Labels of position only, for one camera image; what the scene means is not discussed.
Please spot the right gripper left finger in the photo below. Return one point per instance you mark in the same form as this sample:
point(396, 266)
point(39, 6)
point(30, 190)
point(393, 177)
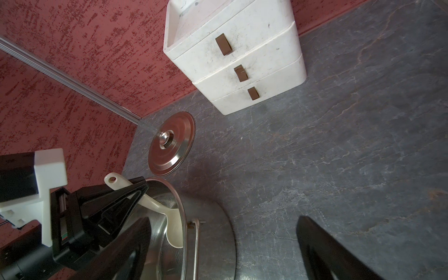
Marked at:
point(124, 258)

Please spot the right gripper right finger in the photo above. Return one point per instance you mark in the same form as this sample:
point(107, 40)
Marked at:
point(325, 258)

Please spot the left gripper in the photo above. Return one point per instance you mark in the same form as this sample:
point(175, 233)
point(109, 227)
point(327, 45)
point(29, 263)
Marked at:
point(75, 239)

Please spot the steel pot lid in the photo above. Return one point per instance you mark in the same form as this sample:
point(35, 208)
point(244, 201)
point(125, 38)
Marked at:
point(171, 144)

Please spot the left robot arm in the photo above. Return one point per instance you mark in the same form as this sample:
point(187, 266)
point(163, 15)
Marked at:
point(27, 258)

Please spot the stainless steel pot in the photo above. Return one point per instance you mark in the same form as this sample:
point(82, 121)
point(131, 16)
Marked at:
point(209, 247)

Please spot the left corner aluminium profile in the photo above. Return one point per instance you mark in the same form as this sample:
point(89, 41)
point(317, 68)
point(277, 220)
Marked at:
point(58, 75)

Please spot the white three-drawer box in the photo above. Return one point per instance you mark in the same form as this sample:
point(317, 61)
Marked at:
point(236, 53)

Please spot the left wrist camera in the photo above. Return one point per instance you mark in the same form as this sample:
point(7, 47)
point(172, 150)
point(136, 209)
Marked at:
point(26, 183)

